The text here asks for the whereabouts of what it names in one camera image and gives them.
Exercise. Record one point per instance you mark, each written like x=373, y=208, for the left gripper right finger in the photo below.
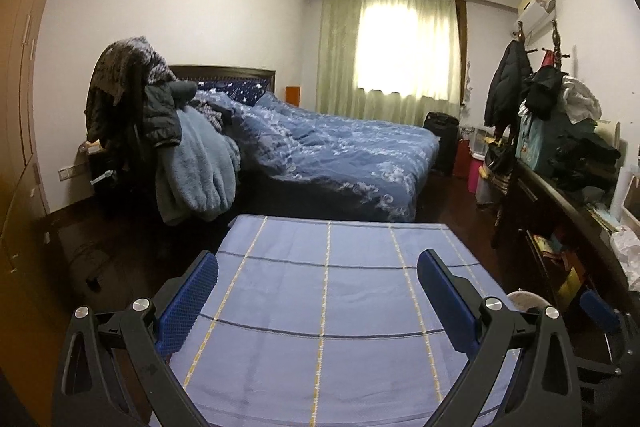
x=544, y=386

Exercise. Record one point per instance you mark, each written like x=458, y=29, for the dark jacket on chair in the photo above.
x=132, y=85

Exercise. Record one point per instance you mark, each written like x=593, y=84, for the orange bedside box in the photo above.
x=293, y=95

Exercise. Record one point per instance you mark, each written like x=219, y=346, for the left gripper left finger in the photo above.
x=90, y=389

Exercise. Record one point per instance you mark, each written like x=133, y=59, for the wooden wardrobe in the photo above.
x=29, y=315

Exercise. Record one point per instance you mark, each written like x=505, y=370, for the black coat on rack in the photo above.
x=505, y=88

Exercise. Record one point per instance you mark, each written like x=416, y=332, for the white wall air conditioner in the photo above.
x=533, y=17

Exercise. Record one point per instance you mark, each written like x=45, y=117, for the light blue checked tablecloth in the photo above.
x=324, y=323

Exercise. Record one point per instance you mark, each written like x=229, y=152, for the dark blue patterned duvet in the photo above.
x=297, y=163

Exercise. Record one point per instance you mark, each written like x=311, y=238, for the pink plastic bin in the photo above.
x=476, y=162

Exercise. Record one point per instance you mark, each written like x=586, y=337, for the white speckled trash bin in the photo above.
x=526, y=300

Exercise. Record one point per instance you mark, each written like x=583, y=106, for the black suitcase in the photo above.
x=446, y=129

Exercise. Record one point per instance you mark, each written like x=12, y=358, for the dark wooden sideboard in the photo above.
x=548, y=245

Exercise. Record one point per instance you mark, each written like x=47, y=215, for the green sheer window curtain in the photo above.
x=391, y=60

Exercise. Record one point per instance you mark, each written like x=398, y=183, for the light blue fleece blanket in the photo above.
x=197, y=177

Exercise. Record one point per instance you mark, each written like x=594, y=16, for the white plastic bag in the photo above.
x=626, y=247

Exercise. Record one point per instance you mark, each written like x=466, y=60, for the dark wooden headboard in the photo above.
x=243, y=85

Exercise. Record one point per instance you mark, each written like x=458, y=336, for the teal cartoon bag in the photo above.
x=532, y=143

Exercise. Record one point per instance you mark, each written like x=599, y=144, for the pile of dark clothes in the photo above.
x=580, y=160

